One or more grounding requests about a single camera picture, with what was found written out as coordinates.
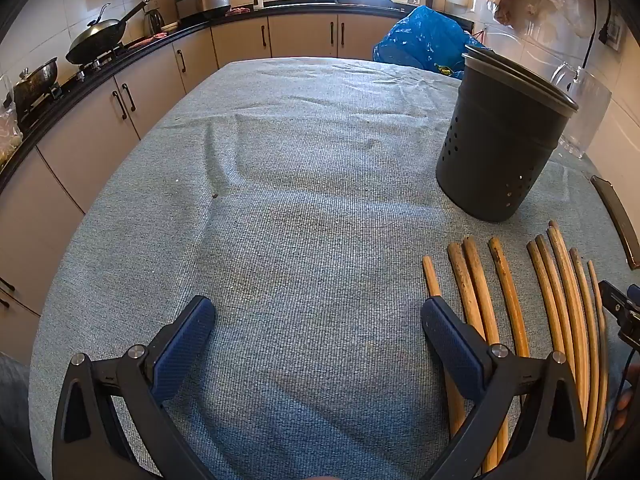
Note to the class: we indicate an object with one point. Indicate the steel cooking pot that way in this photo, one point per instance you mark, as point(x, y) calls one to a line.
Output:
point(37, 80)

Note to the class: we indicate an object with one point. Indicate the clear plastic bag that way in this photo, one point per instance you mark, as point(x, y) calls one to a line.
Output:
point(9, 137)

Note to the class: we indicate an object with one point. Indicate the black kitchen countertop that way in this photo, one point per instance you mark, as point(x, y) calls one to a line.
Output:
point(225, 22)

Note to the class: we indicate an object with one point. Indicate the person's right hand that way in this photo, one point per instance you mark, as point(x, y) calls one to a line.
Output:
point(623, 408)

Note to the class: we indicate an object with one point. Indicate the bunch of wooden chopsticks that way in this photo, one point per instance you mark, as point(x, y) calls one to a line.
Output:
point(480, 285)

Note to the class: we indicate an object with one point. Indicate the white power socket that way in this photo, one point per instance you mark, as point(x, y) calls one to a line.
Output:
point(612, 32)

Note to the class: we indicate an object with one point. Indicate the black gas stove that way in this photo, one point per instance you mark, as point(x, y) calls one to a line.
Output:
point(95, 65)

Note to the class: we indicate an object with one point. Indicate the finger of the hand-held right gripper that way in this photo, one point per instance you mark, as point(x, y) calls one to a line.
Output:
point(620, 310)

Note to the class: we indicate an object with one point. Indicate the steel kettle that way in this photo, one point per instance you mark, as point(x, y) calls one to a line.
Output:
point(153, 21)

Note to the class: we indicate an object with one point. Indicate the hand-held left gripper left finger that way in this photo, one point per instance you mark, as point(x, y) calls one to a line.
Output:
point(182, 350)

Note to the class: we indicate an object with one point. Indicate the person's grey clothing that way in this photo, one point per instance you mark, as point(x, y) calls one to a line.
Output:
point(10, 395)

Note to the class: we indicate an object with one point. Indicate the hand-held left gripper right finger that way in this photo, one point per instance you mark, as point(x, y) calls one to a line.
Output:
point(450, 345)

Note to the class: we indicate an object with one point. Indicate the black wok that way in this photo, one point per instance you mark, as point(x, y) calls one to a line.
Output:
point(95, 37)

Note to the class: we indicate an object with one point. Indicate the blue plastic bag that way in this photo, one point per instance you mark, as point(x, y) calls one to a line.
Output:
point(420, 40)

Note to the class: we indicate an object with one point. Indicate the silver rice cooker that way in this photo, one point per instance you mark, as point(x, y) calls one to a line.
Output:
point(202, 2)

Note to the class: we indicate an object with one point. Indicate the dark grey perforated utensil holder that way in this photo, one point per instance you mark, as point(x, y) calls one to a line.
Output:
point(495, 160)

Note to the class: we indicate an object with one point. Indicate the grey-blue tablecloth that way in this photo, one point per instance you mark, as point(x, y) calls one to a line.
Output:
point(300, 210)

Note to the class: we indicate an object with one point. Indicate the pink cloth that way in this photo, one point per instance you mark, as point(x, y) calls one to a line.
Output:
point(241, 10)
point(161, 35)

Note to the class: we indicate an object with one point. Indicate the clear glass mug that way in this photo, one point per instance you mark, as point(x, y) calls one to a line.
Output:
point(592, 115)

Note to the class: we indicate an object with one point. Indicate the beige base cabinets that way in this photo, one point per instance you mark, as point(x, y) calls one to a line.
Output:
point(300, 35)

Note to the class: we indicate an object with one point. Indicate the dark smartphone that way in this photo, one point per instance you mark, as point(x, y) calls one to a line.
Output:
point(617, 215)

